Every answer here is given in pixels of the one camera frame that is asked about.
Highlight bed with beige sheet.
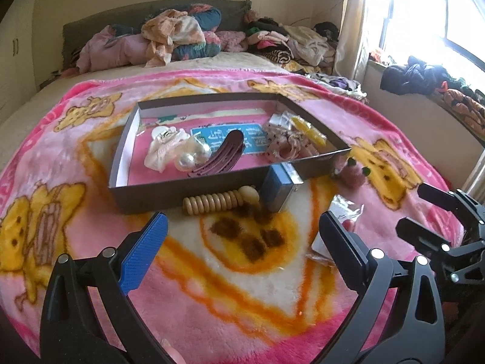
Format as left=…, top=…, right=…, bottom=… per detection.
left=0, top=50, right=369, bottom=184

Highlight shallow cardboard box pink inside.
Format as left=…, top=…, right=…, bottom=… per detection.
left=108, top=91, right=353, bottom=216

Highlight cream curtain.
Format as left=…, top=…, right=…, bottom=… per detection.
left=333, top=0, right=374, bottom=81

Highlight clear plastic bag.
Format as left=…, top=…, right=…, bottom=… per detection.
left=307, top=194, right=365, bottom=268

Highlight floral fabric scrunchie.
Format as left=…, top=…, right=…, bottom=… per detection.
left=263, top=123, right=317, bottom=166

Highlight wooden bead bracelet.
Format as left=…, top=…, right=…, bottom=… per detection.
left=182, top=184, right=261, bottom=216

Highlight purple crumpled clothes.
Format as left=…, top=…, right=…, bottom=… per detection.
left=306, top=71, right=369, bottom=102

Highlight pile of clothes and pillows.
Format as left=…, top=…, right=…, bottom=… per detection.
left=61, top=0, right=253, bottom=71

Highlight dark jacket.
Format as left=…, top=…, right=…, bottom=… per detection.
left=380, top=55, right=452, bottom=96

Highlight yellow hair accessory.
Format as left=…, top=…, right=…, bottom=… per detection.
left=289, top=116, right=327, bottom=147

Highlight pink quilted bedding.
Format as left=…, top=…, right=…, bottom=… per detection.
left=76, top=25, right=153, bottom=73

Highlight pile of mixed clothes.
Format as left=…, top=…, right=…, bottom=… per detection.
left=244, top=16, right=340, bottom=77

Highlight white built-in wardrobe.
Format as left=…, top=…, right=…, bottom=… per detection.
left=0, top=0, right=43, bottom=122

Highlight cream pearl hair clip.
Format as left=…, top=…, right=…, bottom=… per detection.
left=174, top=136, right=211, bottom=171

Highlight pink plush hair clip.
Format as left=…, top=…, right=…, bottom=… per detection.
left=333, top=157, right=370, bottom=189

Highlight dark teal floral quilt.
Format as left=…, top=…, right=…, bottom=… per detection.
left=109, top=4, right=225, bottom=62

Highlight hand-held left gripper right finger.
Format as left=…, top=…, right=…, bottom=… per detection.
left=319, top=210, right=447, bottom=364

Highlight pink ruffled garment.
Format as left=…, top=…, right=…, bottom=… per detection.
left=213, top=29, right=249, bottom=52

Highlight orange and black patterned cloth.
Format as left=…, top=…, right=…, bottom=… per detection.
left=432, top=77, right=485, bottom=138

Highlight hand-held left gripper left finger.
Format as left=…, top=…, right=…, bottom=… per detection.
left=39, top=211, right=179, bottom=364

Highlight pink printed bear blanket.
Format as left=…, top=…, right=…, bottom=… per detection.
left=0, top=67, right=465, bottom=364

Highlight maroon hair comb clip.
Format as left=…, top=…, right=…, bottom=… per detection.
left=188, top=129, right=245, bottom=179

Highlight white hair claw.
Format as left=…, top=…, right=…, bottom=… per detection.
left=143, top=125, right=191, bottom=174

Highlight dark bedside table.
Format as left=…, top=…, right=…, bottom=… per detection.
left=38, top=69, right=64, bottom=89

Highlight small blue box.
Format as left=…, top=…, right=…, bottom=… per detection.
left=261, top=166, right=304, bottom=212

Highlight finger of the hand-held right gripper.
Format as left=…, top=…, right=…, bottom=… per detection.
left=395, top=217, right=454, bottom=254
left=417, top=182, right=463, bottom=215

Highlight bright window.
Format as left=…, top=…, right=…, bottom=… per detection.
left=363, top=0, right=485, bottom=92

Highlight peach and cream garment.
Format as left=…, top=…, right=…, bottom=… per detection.
left=141, top=8, right=207, bottom=69

